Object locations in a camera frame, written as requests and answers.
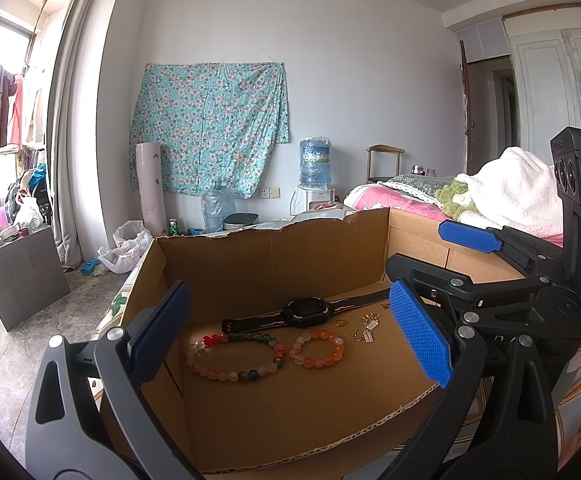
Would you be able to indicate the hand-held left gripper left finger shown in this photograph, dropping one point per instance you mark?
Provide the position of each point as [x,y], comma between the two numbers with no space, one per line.
[163,330]

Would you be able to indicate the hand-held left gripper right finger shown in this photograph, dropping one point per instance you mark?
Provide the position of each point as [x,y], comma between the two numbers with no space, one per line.
[420,335]

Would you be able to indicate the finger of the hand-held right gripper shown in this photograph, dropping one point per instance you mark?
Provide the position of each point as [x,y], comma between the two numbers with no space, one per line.
[470,234]
[435,280]

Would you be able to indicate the small gold earrings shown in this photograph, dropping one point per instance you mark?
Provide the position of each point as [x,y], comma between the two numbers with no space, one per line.
[369,336]

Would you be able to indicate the black wrist watch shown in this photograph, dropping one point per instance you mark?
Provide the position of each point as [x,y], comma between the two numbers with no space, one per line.
[308,312]

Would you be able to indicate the brown cardboard box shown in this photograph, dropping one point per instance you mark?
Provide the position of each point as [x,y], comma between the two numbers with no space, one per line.
[270,410]

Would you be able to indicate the green plush cloth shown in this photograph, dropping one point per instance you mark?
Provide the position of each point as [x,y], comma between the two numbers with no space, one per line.
[450,197]

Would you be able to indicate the white plush towel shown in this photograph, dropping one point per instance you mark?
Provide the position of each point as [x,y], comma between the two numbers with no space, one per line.
[510,185]

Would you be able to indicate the grey floral pillow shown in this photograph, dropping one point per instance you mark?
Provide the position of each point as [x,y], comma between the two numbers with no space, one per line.
[415,182]

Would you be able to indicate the white plastic bag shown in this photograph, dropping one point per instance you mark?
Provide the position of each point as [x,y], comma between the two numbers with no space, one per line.
[125,250]

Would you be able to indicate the blue slipper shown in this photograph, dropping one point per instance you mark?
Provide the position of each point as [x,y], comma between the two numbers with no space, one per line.
[90,267]

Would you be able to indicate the green can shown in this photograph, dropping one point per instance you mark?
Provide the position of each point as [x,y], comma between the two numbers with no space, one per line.
[173,227]

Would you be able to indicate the wooden chair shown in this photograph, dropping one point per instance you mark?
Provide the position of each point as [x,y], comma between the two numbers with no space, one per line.
[385,149]

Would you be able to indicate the brown door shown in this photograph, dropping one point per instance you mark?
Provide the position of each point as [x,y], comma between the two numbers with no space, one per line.
[470,110]

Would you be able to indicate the empty clear water jug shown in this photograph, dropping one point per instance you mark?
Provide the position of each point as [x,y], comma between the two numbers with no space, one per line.
[218,207]

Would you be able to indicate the pink rolled mat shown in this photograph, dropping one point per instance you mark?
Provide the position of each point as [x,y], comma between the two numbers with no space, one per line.
[150,190]

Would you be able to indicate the white water dispenser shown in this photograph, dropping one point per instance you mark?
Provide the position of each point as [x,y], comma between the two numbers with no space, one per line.
[315,200]

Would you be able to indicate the grey cabinet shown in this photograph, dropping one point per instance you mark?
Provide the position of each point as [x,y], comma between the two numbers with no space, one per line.
[25,280]

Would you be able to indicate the white wardrobe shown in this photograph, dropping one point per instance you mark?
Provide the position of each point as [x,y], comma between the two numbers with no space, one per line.
[560,85]

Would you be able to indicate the blue water bottle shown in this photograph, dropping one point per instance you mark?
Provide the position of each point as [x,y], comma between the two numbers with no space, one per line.
[315,162]

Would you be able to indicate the teal floral cloth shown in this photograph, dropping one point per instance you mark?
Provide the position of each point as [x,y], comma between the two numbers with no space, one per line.
[210,125]

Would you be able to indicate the grey curtain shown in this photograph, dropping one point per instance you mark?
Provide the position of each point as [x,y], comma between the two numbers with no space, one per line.
[80,135]

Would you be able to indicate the hanging clothes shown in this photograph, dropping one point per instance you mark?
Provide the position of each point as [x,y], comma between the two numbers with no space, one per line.
[5,110]

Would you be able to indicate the white wall socket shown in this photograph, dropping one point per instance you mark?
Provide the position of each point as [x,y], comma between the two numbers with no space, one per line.
[269,193]

